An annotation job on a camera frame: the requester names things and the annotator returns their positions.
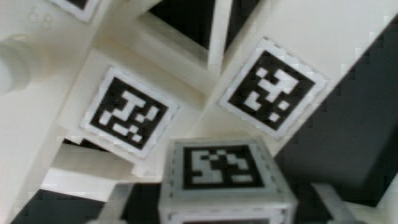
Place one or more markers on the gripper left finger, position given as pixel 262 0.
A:
pixel 112 210

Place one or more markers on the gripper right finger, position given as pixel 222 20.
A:
pixel 334 205

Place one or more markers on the white tagged cube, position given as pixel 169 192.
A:
pixel 222 186

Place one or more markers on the white chair back frame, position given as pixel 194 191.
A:
pixel 114 86

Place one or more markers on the white chair seat block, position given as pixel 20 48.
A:
pixel 86 172

